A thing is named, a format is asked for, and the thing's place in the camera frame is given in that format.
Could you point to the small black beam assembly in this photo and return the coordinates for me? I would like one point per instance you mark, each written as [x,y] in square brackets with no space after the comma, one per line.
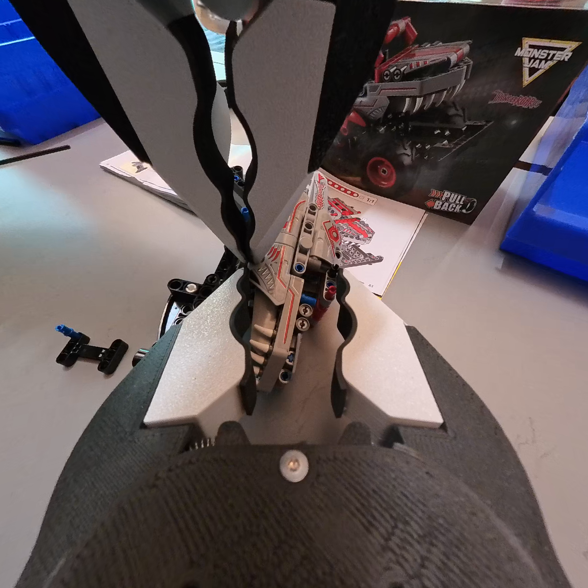
[99,351]

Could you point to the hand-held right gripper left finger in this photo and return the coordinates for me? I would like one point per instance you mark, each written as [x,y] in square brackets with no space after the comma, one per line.
[197,367]

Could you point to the black toy set box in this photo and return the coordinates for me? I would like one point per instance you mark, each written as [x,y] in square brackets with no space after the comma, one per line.
[459,138]

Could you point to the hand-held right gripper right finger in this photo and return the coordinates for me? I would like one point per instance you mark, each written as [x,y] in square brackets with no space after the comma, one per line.
[390,372]

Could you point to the open instruction booklet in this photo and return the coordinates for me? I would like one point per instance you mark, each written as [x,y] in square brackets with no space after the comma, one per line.
[395,239]

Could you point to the thin black rod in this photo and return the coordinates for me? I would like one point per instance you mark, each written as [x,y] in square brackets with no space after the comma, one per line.
[36,155]

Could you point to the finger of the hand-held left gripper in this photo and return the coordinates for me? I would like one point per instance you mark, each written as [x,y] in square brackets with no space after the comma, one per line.
[285,92]
[138,82]

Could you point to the grey red brick model car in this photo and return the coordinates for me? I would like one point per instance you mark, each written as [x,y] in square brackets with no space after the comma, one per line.
[282,257]

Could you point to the blue plastic bin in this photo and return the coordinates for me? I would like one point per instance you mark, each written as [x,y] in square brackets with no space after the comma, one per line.
[36,82]
[551,220]

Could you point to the grey desk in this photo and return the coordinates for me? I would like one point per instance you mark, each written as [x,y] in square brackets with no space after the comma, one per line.
[482,344]

